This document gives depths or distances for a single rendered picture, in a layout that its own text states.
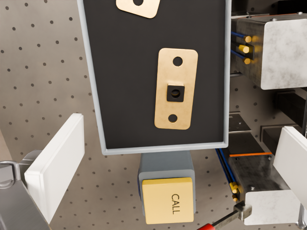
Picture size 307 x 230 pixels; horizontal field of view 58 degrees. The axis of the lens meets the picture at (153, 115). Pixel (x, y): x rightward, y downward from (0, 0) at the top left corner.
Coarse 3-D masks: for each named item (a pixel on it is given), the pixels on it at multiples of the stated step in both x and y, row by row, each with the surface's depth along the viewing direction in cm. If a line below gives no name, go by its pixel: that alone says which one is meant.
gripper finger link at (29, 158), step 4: (32, 152) 14; (36, 152) 14; (40, 152) 14; (28, 156) 14; (32, 156) 14; (36, 156) 14; (24, 160) 14; (28, 160) 14; (32, 160) 14; (20, 164) 13; (24, 164) 13; (28, 164) 13; (20, 168) 13; (24, 168) 13; (20, 172) 13; (24, 172) 13; (24, 176) 12; (24, 180) 12; (24, 184) 12
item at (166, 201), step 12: (144, 180) 33; (156, 180) 33; (168, 180) 33; (180, 180) 33; (144, 192) 33; (156, 192) 33; (168, 192) 33; (180, 192) 33; (192, 192) 33; (144, 204) 34; (156, 204) 34; (168, 204) 34; (180, 204) 34; (192, 204) 34; (156, 216) 34; (168, 216) 34; (180, 216) 34; (192, 216) 34
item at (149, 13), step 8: (120, 0) 25; (128, 0) 25; (144, 0) 25; (152, 0) 25; (120, 8) 25; (128, 8) 25; (136, 8) 25; (144, 8) 25; (152, 8) 25; (144, 16) 26; (152, 16) 26
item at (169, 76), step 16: (160, 64) 27; (192, 64) 27; (160, 80) 28; (176, 80) 28; (192, 80) 28; (160, 96) 28; (176, 96) 28; (192, 96) 28; (160, 112) 29; (176, 112) 29; (176, 128) 30
